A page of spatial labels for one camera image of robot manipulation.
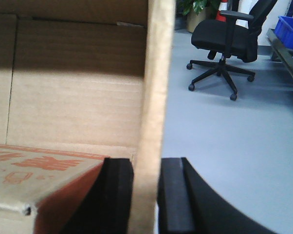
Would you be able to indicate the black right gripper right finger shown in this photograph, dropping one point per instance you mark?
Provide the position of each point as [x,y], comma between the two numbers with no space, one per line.
[188,205]

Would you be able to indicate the blue plastic bin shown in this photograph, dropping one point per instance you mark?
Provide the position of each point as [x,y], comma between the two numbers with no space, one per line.
[284,32]

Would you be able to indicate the steel shelf rail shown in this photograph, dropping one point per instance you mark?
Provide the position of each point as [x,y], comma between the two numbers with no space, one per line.
[280,50]

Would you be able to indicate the small box with red print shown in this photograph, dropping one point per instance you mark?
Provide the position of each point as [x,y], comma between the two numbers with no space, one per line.
[41,189]

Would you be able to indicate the black office chair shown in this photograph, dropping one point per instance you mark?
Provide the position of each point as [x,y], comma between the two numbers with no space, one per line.
[236,36]

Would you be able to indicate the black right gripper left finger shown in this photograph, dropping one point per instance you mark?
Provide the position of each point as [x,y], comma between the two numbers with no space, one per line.
[106,207]

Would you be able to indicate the potted green plant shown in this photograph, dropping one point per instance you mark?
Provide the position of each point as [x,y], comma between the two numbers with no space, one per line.
[198,10]

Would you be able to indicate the large brown cardboard box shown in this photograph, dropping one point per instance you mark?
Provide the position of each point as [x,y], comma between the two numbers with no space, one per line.
[89,76]

